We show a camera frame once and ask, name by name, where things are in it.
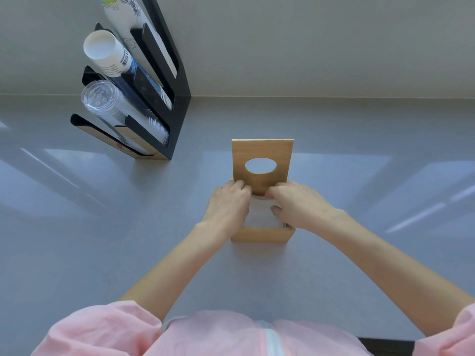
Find black furniture edge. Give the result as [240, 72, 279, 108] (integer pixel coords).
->
[357, 337, 416, 356]

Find black cup dispenser rack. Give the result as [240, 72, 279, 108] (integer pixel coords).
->
[70, 0, 191, 161]

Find white tissues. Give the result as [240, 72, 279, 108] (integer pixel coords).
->
[243, 194, 287, 230]

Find stack of clear plastic cups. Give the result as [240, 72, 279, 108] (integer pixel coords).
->
[81, 80, 170, 146]

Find stack of printed paper cups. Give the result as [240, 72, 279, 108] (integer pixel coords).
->
[95, 0, 178, 79]

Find stack of white blue paper cups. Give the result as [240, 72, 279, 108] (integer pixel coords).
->
[83, 30, 173, 111]

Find person's right hand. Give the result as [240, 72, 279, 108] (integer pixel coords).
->
[264, 181, 352, 238]

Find wooden lid with oval hole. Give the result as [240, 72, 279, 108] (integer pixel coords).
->
[232, 139, 295, 197]

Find wooden tissue box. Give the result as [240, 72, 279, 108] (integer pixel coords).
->
[230, 175, 297, 244]

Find person's right forearm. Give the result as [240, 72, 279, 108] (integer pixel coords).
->
[331, 210, 475, 338]

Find person's left hand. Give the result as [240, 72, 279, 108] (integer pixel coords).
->
[196, 180, 253, 243]

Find pink garment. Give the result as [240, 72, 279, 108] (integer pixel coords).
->
[31, 300, 475, 356]

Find person's left forearm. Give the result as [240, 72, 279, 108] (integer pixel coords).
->
[119, 222, 228, 322]

